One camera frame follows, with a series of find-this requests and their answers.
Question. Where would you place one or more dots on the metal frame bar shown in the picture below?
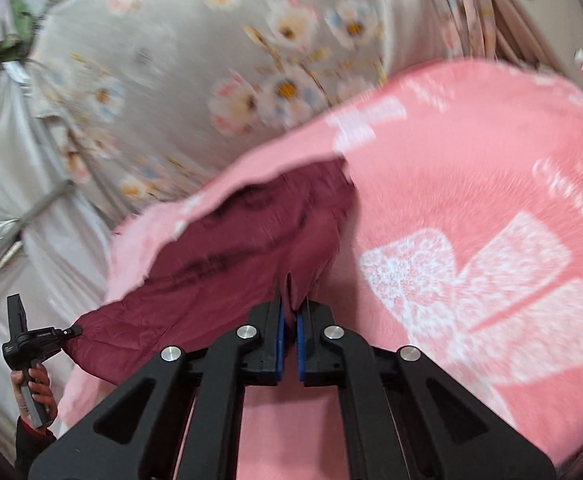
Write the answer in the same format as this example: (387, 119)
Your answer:
(46, 200)

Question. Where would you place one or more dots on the pink printed blanket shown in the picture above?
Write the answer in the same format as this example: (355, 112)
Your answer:
(471, 185)

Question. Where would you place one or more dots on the maroon puffer jacket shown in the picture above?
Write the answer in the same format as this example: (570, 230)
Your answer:
(221, 260)

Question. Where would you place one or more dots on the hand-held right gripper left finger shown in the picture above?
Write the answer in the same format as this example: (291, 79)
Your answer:
(211, 390)

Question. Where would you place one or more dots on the person's left forearm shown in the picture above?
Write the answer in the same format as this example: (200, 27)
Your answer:
(33, 447)

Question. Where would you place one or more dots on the grey floral cloth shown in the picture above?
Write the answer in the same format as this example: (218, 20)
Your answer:
(171, 60)

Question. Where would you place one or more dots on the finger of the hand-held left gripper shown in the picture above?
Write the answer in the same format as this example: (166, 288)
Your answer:
(71, 332)

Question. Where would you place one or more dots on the beige pleated cloth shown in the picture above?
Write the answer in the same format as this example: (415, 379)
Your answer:
(536, 5)

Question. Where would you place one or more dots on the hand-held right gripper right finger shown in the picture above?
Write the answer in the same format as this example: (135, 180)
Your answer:
(371, 390)

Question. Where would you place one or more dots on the white satin curtain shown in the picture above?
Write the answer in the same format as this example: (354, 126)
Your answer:
(1, 160)

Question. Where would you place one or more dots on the person's left hand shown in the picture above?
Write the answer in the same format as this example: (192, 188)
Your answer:
(43, 392)

